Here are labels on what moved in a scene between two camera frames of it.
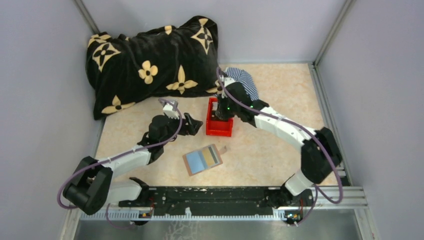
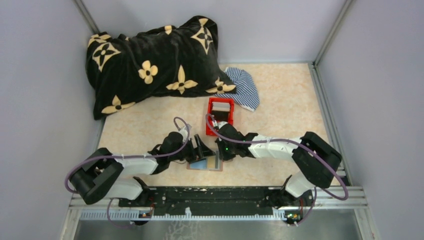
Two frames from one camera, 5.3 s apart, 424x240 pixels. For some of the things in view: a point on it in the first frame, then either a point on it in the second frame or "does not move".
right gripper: [220, 114] to [224, 151]
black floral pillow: [168, 61] does not move
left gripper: [185, 123] to [192, 149]
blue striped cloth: [246, 79] does not move
